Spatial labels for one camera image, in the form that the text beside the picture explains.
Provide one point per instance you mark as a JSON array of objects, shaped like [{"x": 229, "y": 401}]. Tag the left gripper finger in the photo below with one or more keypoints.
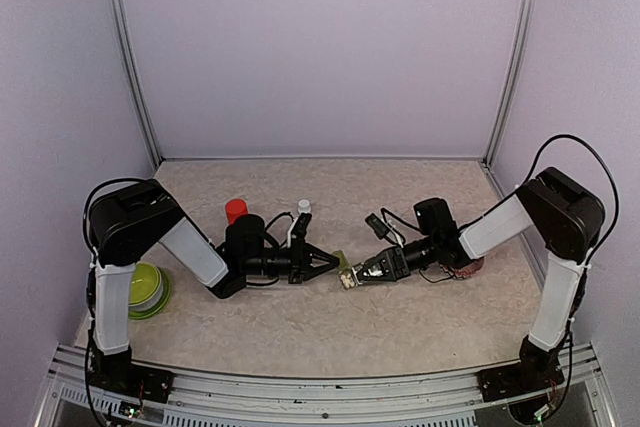
[
  {"x": 312, "y": 271},
  {"x": 320, "y": 258}
]

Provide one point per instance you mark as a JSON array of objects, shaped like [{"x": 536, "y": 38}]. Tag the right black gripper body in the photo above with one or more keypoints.
[{"x": 400, "y": 262}]

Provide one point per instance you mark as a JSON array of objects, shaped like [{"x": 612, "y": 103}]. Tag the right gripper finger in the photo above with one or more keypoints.
[
  {"x": 368, "y": 276},
  {"x": 376, "y": 265}
]

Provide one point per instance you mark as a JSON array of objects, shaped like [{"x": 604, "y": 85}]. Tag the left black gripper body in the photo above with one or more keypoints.
[{"x": 297, "y": 265}]

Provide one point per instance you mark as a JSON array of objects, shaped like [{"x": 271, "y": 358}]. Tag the green weekly pill organizer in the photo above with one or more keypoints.
[{"x": 344, "y": 264}]

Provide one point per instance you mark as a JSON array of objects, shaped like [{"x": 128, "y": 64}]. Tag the red pill bottle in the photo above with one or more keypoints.
[{"x": 234, "y": 209}]

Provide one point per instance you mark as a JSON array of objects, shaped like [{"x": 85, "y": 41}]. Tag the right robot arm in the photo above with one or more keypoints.
[{"x": 565, "y": 215}]

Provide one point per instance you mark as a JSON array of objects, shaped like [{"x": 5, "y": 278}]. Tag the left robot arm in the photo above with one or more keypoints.
[{"x": 120, "y": 227}]

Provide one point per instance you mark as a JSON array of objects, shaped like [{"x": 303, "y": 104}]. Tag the white round pills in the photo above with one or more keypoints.
[{"x": 347, "y": 279}]

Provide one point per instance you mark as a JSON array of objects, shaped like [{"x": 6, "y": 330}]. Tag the small clear white-capped bottle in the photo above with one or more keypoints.
[{"x": 304, "y": 207}]

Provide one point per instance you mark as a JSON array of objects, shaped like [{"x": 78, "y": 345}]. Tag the red patterned oval tin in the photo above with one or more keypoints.
[{"x": 465, "y": 272}]

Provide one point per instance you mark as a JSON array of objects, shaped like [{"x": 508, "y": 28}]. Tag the green plate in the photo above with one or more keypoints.
[{"x": 164, "y": 300}]

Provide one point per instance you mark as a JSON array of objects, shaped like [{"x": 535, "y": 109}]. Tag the green bowl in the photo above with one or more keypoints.
[{"x": 147, "y": 287}]

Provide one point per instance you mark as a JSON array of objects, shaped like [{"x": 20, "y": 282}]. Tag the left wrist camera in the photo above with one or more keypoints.
[{"x": 298, "y": 228}]

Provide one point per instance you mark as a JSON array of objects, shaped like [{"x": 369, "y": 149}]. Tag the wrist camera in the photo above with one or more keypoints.
[
  {"x": 384, "y": 231},
  {"x": 298, "y": 228}
]

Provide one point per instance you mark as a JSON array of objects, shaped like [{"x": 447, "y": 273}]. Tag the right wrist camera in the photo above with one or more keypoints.
[{"x": 384, "y": 231}]

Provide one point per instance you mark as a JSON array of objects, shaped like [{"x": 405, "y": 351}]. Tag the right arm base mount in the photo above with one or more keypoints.
[{"x": 514, "y": 380}]

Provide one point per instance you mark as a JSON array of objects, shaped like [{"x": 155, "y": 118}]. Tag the front aluminium rail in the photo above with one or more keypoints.
[{"x": 463, "y": 397}]

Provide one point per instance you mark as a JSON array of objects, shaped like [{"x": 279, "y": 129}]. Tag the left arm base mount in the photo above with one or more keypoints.
[{"x": 133, "y": 380}]

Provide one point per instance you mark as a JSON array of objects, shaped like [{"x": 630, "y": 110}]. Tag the right aluminium frame post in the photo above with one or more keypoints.
[{"x": 525, "y": 14}]

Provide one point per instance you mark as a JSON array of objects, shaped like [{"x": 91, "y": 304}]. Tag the aluminium frame post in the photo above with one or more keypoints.
[
  {"x": 525, "y": 14},
  {"x": 142, "y": 114}
]

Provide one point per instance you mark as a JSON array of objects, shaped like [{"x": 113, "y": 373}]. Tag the left aluminium frame post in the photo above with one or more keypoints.
[{"x": 142, "y": 114}]

